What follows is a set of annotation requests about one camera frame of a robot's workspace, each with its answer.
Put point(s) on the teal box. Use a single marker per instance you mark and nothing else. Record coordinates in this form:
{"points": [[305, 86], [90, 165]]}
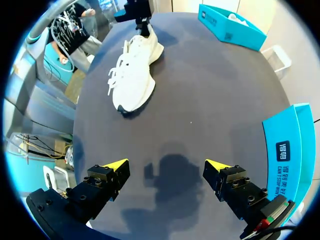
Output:
{"points": [[287, 150], [232, 27]]}

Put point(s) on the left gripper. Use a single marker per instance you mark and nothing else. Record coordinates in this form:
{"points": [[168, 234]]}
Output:
{"points": [[136, 11]]}

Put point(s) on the white shoe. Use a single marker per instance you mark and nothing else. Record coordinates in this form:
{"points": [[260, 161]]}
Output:
{"points": [[136, 75]]}

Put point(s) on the white crumpled paper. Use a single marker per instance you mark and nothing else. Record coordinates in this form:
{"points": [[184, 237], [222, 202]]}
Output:
{"points": [[238, 20]]}

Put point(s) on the person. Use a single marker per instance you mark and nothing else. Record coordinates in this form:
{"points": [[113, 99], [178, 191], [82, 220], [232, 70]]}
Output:
{"points": [[75, 42]]}

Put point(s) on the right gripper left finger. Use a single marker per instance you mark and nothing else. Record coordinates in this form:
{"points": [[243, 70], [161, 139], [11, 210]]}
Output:
{"points": [[100, 185]]}

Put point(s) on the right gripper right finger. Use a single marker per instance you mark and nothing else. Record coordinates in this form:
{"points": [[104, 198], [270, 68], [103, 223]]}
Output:
{"points": [[232, 185]]}

